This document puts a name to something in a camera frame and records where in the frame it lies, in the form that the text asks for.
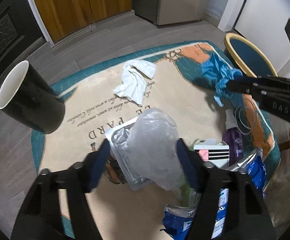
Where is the wooden cabinet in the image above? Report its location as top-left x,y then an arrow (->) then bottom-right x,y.
28,0 -> 135,43

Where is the orange dark packet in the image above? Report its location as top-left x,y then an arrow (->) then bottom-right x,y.
107,155 -> 127,184

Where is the blue bucket with yellow rim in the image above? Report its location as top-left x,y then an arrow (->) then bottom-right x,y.
224,32 -> 279,78

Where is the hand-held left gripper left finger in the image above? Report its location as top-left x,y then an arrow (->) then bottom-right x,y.
11,139 -> 112,240

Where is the beige refrigerator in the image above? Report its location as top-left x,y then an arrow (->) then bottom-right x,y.
131,0 -> 254,26

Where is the blue cloth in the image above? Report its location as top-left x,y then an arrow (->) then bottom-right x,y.
200,52 -> 244,107

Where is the white door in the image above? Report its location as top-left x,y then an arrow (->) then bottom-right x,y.
234,0 -> 290,65

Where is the white cloth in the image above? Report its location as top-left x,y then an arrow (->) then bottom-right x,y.
113,60 -> 157,105

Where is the green packet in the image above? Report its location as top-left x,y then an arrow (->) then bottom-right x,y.
179,139 -> 202,208

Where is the white striped box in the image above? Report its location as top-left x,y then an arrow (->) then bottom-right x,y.
193,140 -> 230,168

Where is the teal orange printed mat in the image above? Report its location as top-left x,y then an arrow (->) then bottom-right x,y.
30,39 -> 281,240

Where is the purple bottle with white cap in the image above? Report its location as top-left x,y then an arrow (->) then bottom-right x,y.
222,109 -> 244,167

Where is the dark entrance door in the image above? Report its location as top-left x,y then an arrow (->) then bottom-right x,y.
0,0 -> 51,87

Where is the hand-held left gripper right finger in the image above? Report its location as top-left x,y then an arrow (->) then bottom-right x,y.
175,137 -> 277,240

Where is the silver foil pouch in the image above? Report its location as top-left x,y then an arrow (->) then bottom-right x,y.
105,117 -> 155,191

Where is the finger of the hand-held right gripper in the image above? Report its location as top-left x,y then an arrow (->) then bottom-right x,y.
228,75 -> 290,91
245,86 -> 290,98

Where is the clear plastic bag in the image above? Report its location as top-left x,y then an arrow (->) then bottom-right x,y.
129,107 -> 185,192

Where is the blue snack bag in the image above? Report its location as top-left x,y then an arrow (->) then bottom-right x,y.
162,149 -> 267,240

